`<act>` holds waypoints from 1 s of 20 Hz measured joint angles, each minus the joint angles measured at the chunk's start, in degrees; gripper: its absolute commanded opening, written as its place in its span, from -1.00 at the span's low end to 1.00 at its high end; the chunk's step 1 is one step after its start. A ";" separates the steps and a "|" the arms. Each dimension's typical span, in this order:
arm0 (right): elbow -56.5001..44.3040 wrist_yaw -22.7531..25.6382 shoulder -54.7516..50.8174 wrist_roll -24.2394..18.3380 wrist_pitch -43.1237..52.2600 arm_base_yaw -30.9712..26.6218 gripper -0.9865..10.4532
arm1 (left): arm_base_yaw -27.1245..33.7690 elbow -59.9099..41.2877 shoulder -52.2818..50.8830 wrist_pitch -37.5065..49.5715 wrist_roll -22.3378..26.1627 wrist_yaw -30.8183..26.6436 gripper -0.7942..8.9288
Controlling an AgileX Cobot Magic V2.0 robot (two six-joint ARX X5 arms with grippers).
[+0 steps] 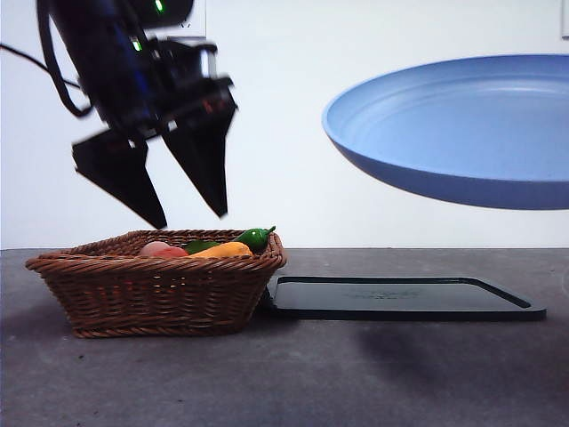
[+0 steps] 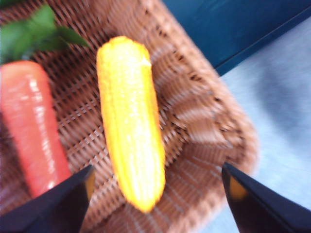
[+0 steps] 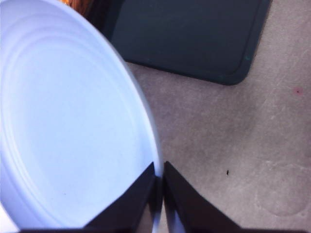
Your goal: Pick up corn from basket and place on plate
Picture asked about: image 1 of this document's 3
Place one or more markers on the green chili pepper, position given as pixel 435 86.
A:
pixel 254 237

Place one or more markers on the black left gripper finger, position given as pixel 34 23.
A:
pixel 124 178
pixel 204 160

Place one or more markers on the orange-yellow corn cob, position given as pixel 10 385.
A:
pixel 226 250

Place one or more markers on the orange carrot with green leaves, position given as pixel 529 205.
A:
pixel 171 252

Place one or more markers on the beige egg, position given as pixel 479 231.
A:
pixel 151 248

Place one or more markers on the black rectangular tray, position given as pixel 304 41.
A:
pixel 400 302

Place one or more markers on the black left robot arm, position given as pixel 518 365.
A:
pixel 102 66

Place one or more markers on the brown wicker basket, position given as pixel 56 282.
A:
pixel 155 298

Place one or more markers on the blue round plate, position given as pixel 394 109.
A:
pixel 444 129

